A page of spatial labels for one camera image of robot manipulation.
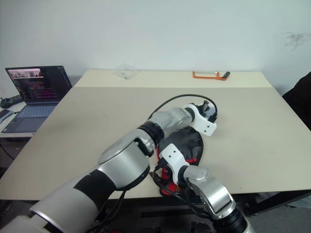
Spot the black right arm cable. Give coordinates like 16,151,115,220
153,167,219,219

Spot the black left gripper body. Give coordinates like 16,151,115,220
196,100,218,122

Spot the thin black laptop cable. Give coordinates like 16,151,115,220
0,110,20,160

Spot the black handheld controller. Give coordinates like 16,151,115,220
0,96,24,109

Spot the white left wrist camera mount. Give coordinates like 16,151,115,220
182,103,218,136

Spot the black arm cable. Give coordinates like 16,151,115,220
152,94,219,118
153,167,219,219

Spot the clear plastic bag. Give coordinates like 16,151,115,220
113,63,139,80

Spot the black mesh paddle case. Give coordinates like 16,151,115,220
155,127,205,196

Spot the orange hacksaw with black handle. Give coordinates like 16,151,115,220
192,70,231,80

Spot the open grey laptop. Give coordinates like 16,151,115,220
0,65,73,133

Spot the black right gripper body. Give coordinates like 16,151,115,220
155,159,174,182

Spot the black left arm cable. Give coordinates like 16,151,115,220
152,94,219,118

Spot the black office chair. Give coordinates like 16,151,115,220
282,71,311,133

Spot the black table frame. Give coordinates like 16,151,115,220
106,190,311,216

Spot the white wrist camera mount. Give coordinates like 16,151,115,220
160,143,190,183
182,103,218,136

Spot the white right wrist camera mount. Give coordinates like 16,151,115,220
160,143,190,183

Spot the white side table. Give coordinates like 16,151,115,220
0,99,37,139

